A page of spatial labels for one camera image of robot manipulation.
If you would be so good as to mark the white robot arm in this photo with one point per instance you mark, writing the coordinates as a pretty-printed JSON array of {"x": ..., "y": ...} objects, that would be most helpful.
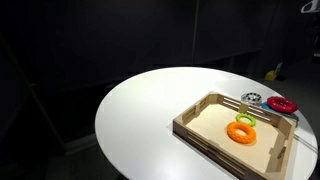
[{"x": 310, "y": 7}]

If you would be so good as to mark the wooden tray with slatted sides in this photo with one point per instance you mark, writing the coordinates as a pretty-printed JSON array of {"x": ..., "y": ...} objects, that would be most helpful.
[{"x": 213, "y": 116}]

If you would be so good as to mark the yellow box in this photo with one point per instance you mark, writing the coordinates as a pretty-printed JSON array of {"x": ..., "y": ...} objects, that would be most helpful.
[{"x": 270, "y": 75}]

